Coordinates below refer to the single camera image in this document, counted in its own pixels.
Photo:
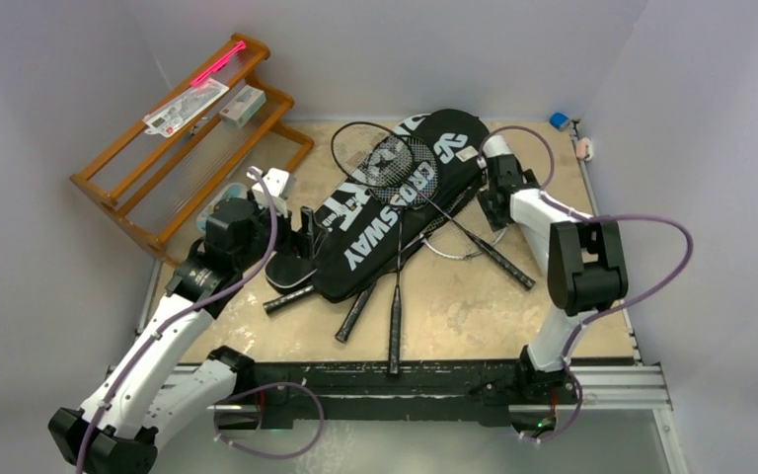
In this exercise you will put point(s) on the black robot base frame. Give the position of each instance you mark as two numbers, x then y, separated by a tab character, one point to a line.
490	392

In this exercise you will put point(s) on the black badminton racket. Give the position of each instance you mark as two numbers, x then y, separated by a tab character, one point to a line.
352	144

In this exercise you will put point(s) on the black racket bag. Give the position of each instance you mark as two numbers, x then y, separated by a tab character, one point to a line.
360	232

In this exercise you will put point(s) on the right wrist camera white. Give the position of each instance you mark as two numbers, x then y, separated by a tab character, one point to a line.
494	147

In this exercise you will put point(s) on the small teal white box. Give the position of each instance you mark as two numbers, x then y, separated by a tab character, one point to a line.
239	110

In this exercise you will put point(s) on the wooden tiered shelf rack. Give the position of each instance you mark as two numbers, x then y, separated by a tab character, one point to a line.
154	187

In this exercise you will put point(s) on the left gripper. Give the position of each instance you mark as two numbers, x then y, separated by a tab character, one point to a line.
296	243

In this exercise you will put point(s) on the blue small object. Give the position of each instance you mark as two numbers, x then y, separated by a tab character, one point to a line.
559	121

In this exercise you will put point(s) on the blue toothbrush blister pack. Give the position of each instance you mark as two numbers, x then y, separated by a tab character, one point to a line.
231	190

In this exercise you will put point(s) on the white packaged card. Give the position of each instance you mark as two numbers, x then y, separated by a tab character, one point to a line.
177	113

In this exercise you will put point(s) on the black racket under bag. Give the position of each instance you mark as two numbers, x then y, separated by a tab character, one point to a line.
270	307

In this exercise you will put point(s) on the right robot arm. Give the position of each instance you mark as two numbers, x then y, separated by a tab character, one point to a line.
581	259

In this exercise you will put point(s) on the pink white small object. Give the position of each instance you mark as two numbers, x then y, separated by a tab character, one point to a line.
583	149

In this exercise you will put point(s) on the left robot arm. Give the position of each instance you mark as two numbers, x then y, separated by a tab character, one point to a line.
125	423

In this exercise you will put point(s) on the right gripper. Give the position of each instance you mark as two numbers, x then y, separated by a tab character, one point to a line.
497	200

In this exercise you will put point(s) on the white frame badminton racket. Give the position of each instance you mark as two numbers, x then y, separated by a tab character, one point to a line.
442	238

